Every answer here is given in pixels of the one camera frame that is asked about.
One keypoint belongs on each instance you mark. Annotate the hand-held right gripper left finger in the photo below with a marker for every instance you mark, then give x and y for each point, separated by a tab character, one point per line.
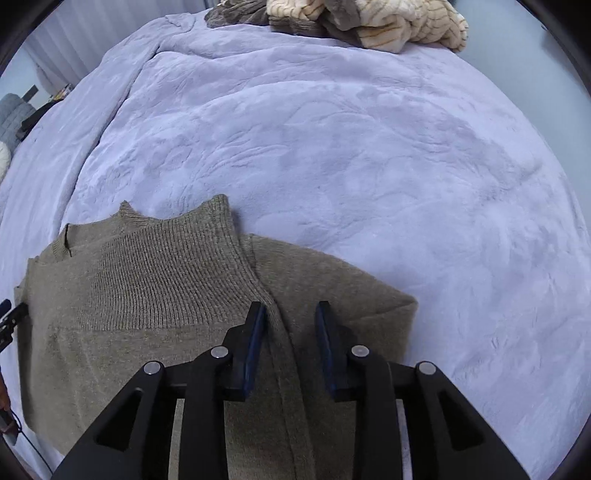
254	350

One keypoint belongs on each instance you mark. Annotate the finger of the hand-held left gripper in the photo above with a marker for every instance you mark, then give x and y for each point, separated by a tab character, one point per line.
11	318

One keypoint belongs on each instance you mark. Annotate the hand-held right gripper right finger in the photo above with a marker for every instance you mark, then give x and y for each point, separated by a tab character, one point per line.
325	355

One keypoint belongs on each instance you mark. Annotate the olive brown knit sweater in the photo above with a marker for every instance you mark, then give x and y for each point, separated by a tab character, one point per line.
152	295

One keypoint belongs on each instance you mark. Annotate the round white pleated cushion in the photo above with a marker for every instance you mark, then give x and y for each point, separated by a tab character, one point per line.
3	161

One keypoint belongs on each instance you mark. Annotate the lavender plush blanket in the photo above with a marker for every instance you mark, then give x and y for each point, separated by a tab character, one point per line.
369	184

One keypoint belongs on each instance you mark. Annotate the grey quilted sofa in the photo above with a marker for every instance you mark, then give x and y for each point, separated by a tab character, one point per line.
14	115

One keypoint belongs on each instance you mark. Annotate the small black device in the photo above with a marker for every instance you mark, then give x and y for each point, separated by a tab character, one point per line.
30	108

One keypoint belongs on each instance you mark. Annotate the grey curtain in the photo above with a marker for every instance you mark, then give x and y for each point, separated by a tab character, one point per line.
92	41

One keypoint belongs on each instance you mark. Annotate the beige and brown striped throw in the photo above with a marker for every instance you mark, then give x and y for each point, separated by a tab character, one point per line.
369	21

